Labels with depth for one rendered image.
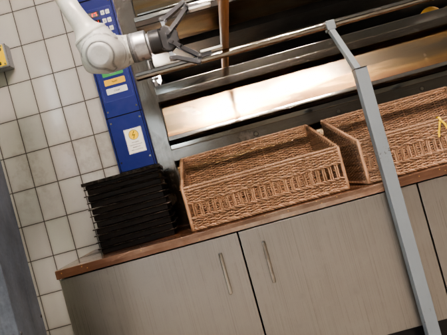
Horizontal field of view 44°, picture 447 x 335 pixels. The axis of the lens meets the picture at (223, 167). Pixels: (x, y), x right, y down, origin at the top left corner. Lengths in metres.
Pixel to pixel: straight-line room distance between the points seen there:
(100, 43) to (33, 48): 1.03
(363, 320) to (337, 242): 0.26
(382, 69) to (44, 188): 1.52
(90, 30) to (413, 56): 1.44
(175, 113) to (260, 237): 0.80
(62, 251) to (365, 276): 1.27
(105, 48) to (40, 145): 1.02
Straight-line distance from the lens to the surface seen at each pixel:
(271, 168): 1.85
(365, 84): 1.82
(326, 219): 1.83
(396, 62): 2.49
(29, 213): 2.50
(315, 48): 2.43
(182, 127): 2.35
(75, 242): 2.45
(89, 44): 1.55
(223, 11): 1.59
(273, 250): 1.82
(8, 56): 2.52
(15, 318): 1.44
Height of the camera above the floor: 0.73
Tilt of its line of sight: 1 degrees up
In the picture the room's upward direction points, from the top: 15 degrees counter-clockwise
